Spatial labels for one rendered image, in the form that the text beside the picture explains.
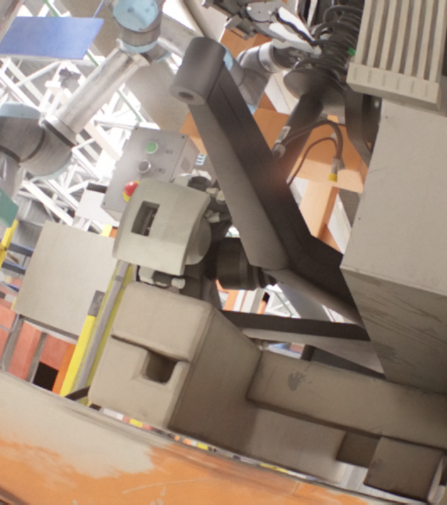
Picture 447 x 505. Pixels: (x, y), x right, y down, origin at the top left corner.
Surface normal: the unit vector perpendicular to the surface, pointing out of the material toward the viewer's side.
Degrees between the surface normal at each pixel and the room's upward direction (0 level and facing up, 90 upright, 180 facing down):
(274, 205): 90
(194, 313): 90
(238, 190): 171
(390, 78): 106
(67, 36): 90
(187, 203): 75
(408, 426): 90
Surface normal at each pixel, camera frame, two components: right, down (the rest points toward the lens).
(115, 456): -0.29, -0.33
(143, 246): -0.37, -0.07
